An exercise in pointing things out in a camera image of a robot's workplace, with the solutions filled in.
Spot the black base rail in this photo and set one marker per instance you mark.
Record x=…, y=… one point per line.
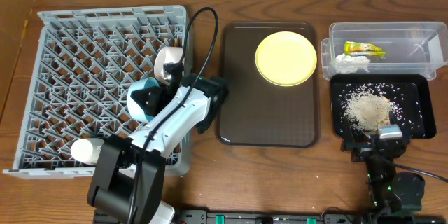
x=206, y=217

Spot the white paper napkin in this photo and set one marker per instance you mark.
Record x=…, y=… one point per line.
x=346, y=64

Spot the yellow round plate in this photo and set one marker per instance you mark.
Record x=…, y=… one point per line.
x=285, y=58

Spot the grey plastic dishwasher rack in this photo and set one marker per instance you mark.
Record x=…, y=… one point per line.
x=85, y=62

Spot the dark brown serving tray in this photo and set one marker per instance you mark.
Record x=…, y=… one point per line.
x=257, y=112

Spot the black rectangular tray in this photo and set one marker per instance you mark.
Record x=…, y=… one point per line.
x=418, y=83

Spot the green snack wrapper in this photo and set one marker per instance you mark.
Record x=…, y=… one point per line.
x=363, y=49

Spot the rice and food scraps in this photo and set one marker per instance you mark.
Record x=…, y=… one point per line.
x=367, y=106

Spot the clear plastic bin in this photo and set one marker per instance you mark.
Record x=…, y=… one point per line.
x=411, y=47

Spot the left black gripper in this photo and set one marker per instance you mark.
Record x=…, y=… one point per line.
x=148, y=98

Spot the white round bowl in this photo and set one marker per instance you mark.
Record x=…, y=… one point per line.
x=166, y=55

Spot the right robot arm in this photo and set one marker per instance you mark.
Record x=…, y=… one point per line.
x=396, y=195

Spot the light blue bowl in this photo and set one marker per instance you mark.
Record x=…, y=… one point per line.
x=134, y=110

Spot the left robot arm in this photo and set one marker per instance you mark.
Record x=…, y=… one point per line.
x=129, y=174

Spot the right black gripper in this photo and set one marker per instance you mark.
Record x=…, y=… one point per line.
x=366, y=145

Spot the small white cup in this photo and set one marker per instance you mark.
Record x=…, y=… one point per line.
x=87, y=150

